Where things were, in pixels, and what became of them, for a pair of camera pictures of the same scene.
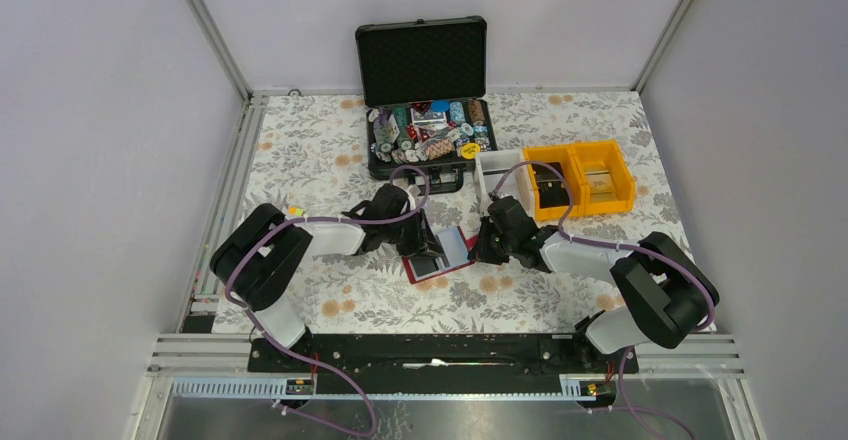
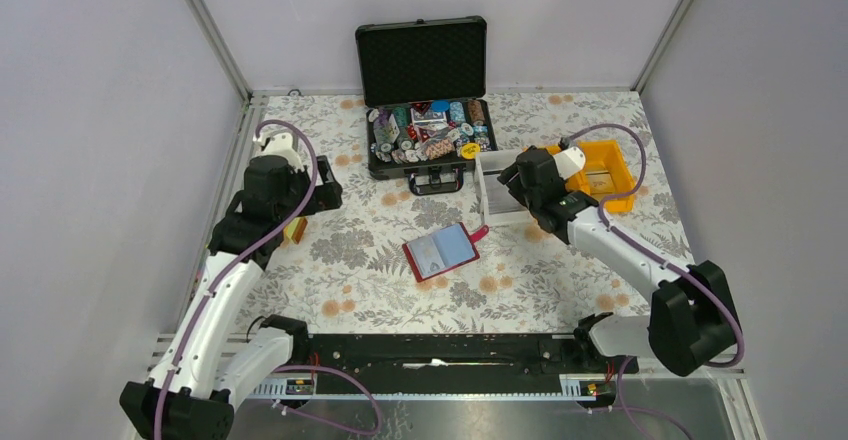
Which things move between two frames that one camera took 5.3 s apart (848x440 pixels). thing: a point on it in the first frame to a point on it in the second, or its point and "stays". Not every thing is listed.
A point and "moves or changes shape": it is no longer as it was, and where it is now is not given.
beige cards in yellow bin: [600, 186] stays
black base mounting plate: [520, 357] stays
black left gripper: [422, 235] to [326, 196]
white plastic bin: [518, 184] stays
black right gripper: [481, 252] to [509, 173]
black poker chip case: [424, 83] stays
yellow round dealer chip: [469, 150] stays
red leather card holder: [433, 263] stays
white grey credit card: [449, 244] moves or changes shape
